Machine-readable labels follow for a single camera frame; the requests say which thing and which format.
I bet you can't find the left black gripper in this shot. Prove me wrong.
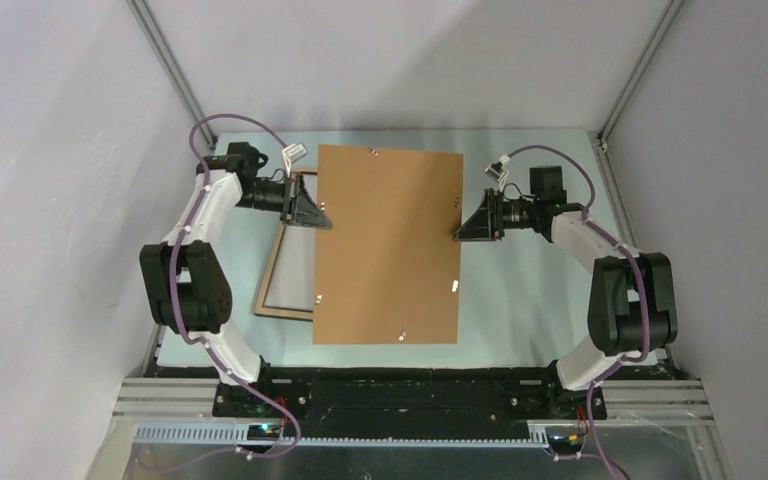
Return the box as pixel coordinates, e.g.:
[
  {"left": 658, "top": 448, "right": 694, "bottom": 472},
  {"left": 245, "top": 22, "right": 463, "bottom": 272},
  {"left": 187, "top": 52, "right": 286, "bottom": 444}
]
[{"left": 236, "top": 172, "right": 332, "bottom": 230}]

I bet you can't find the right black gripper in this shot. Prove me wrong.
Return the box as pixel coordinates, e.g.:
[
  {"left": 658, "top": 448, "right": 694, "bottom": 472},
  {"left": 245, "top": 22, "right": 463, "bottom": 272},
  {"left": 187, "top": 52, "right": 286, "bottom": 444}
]
[{"left": 451, "top": 188, "right": 538, "bottom": 242}]

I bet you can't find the brown cardboard backing board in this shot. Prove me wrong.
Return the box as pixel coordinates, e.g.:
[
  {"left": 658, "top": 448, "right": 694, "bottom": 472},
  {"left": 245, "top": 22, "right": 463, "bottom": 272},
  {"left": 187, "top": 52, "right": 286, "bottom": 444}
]
[{"left": 312, "top": 145, "right": 464, "bottom": 345}]

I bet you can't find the black picture frame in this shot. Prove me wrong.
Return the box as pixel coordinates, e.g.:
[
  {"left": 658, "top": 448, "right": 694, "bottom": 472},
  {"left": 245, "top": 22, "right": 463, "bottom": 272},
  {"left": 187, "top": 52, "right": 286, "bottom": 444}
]
[{"left": 254, "top": 169, "right": 320, "bottom": 323}]

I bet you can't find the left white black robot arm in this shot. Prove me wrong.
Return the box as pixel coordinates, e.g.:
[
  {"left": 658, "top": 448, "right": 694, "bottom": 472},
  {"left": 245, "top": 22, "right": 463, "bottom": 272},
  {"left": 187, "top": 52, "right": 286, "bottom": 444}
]
[{"left": 139, "top": 142, "right": 333, "bottom": 417}]

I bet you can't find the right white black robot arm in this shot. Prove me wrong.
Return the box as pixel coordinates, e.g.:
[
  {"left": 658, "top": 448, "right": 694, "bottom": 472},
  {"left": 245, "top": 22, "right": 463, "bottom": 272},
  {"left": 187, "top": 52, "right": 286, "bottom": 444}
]
[{"left": 453, "top": 166, "right": 678, "bottom": 418}]

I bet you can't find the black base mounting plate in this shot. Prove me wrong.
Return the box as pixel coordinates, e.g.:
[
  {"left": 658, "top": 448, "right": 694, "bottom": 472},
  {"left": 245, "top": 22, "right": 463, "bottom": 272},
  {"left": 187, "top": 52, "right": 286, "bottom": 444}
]
[{"left": 212, "top": 365, "right": 607, "bottom": 441}]

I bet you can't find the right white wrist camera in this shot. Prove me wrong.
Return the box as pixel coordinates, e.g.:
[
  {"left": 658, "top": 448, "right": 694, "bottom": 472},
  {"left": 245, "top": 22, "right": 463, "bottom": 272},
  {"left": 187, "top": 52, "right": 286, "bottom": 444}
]
[{"left": 484, "top": 155, "right": 510, "bottom": 190}]

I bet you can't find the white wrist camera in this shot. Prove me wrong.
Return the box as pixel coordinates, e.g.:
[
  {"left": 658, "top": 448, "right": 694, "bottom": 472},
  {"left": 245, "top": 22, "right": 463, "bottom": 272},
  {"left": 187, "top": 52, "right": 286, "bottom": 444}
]
[
  {"left": 282, "top": 143, "right": 308, "bottom": 175},
  {"left": 484, "top": 155, "right": 510, "bottom": 190}
]

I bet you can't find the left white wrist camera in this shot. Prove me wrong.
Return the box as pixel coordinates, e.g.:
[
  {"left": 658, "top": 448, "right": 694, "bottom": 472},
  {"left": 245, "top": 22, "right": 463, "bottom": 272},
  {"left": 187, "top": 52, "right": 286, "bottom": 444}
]
[{"left": 282, "top": 143, "right": 308, "bottom": 175}]

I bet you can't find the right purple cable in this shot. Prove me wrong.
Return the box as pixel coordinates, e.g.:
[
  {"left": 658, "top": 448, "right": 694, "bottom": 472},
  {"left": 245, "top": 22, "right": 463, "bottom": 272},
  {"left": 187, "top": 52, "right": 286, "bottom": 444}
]
[{"left": 506, "top": 144, "right": 654, "bottom": 480}]

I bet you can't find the purple cable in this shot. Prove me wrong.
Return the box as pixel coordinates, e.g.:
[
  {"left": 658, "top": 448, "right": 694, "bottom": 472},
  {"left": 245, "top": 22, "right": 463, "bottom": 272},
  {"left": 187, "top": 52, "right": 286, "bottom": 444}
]
[
  {"left": 167, "top": 113, "right": 303, "bottom": 460},
  {"left": 506, "top": 144, "right": 654, "bottom": 480}
]

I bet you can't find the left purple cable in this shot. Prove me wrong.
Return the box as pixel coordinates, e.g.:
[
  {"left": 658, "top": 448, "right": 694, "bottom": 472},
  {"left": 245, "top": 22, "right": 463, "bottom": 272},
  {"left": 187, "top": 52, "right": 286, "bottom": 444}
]
[{"left": 167, "top": 113, "right": 303, "bottom": 460}]

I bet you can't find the aluminium frame rail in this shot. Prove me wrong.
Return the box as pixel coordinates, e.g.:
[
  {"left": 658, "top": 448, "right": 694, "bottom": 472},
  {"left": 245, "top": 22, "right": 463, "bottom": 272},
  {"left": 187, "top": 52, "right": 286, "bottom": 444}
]
[{"left": 113, "top": 375, "right": 713, "bottom": 446}]

